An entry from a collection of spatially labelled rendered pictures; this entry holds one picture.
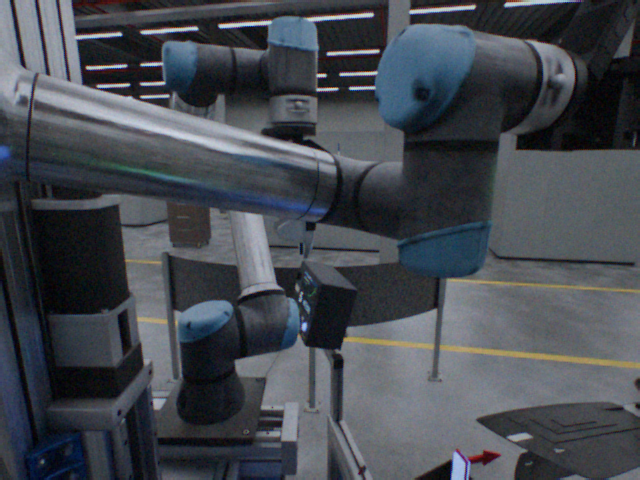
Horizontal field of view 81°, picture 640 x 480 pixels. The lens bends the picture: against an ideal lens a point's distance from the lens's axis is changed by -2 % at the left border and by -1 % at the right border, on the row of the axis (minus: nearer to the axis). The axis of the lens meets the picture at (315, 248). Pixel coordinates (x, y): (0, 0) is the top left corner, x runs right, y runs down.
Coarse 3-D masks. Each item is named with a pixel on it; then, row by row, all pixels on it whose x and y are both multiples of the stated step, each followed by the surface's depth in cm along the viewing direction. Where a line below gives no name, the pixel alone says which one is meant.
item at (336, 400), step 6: (336, 354) 105; (330, 366) 105; (330, 372) 106; (336, 372) 103; (342, 372) 104; (330, 378) 106; (336, 378) 104; (342, 378) 104; (330, 384) 106; (336, 384) 104; (342, 384) 104; (330, 390) 107; (336, 390) 104; (342, 390) 105; (330, 396) 107; (336, 396) 105; (342, 396) 105; (330, 402) 107; (336, 402) 105; (342, 402) 106; (330, 408) 108; (336, 408) 106; (342, 408) 106; (330, 414) 108; (336, 414) 106; (342, 414) 107; (336, 420) 107
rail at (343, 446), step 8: (328, 416) 109; (328, 424) 109; (336, 424) 105; (344, 424) 105; (328, 432) 110; (336, 432) 102; (344, 432) 102; (328, 440) 110; (336, 440) 102; (344, 440) 99; (352, 440) 99; (336, 448) 102; (344, 448) 96; (352, 448) 97; (336, 456) 102; (344, 456) 95; (352, 456) 95; (360, 456) 94; (344, 464) 95; (352, 464) 91; (360, 464) 91; (344, 472) 96; (352, 472) 89; (368, 472) 89
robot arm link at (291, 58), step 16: (288, 16) 54; (272, 32) 55; (288, 32) 54; (304, 32) 54; (272, 48) 56; (288, 48) 54; (304, 48) 55; (272, 64) 56; (288, 64) 55; (304, 64) 55; (272, 80) 57; (288, 80) 55; (304, 80) 56; (272, 96) 57
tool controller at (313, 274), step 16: (304, 272) 120; (320, 272) 114; (336, 272) 120; (304, 288) 116; (320, 288) 103; (336, 288) 104; (352, 288) 105; (304, 304) 113; (320, 304) 103; (336, 304) 105; (352, 304) 106; (304, 320) 110; (320, 320) 105; (336, 320) 106; (304, 336) 107; (320, 336) 106; (336, 336) 107
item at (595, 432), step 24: (528, 408) 64; (552, 408) 63; (576, 408) 62; (600, 408) 61; (504, 432) 57; (528, 432) 56; (552, 432) 55; (576, 432) 55; (600, 432) 55; (624, 432) 55; (552, 456) 49; (576, 456) 49; (600, 456) 49; (624, 456) 50
